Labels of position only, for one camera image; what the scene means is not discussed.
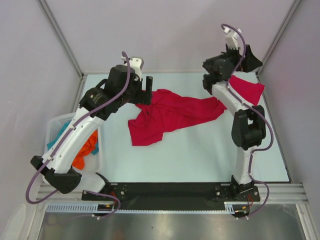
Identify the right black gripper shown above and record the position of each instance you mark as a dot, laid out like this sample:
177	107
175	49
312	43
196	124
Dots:
250	62

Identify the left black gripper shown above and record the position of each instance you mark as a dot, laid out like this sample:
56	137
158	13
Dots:
141	98

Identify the magenta t shirt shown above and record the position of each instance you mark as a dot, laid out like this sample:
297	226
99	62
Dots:
251	92
168	112

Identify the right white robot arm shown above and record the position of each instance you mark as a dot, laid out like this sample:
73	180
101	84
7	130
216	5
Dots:
241	98

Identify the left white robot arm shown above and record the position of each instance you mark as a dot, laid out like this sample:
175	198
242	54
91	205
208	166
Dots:
99	104

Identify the folded magenta t shirt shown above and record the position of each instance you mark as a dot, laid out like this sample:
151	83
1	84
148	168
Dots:
251	92

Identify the orange t shirt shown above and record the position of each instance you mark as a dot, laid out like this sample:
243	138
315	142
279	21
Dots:
89	147

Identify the white plastic laundry basket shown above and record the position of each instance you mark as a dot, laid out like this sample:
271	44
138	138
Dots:
71	131

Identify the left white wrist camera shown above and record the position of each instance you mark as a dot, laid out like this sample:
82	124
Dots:
137	63

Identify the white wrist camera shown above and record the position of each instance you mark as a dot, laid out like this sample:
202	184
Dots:
231	38
137	63

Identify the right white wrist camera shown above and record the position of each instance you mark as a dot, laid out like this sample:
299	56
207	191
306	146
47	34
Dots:
231	38

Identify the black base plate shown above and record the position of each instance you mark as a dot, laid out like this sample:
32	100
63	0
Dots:
178	204

